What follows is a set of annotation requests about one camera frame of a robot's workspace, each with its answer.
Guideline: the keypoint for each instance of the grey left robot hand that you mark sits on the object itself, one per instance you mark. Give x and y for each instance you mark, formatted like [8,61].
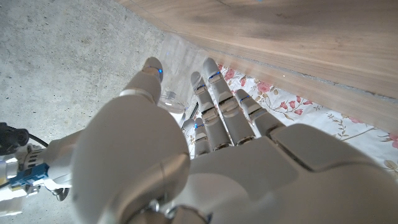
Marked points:
[248,180]

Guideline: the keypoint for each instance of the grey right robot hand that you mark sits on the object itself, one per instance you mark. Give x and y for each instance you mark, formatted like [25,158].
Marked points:
[60,161]

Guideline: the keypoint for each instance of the clear plastic medicine bottle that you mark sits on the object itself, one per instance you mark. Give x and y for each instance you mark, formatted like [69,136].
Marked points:
[177,68]

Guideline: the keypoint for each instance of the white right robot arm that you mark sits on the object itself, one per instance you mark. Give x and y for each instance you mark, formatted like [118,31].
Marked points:
[12,165]

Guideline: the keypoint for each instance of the floral backdrop cloth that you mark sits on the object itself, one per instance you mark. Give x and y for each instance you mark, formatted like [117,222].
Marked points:
[311,118]

